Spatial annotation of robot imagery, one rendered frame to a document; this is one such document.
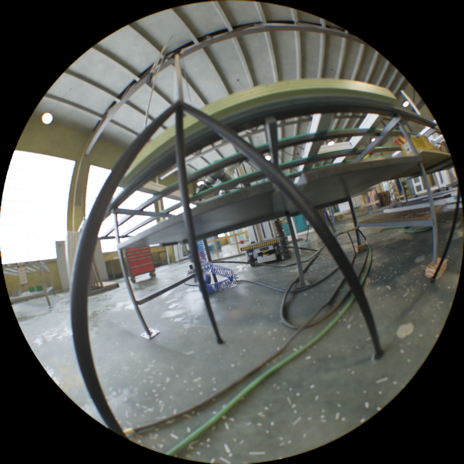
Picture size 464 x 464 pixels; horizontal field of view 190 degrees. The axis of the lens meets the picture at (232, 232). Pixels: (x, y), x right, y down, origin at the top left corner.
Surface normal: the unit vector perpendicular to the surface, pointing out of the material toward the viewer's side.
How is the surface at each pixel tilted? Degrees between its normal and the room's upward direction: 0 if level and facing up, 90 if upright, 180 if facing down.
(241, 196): 90
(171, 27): 180
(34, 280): 90
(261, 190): 90
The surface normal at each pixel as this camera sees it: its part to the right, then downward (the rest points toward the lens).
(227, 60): 0.25, 0.97
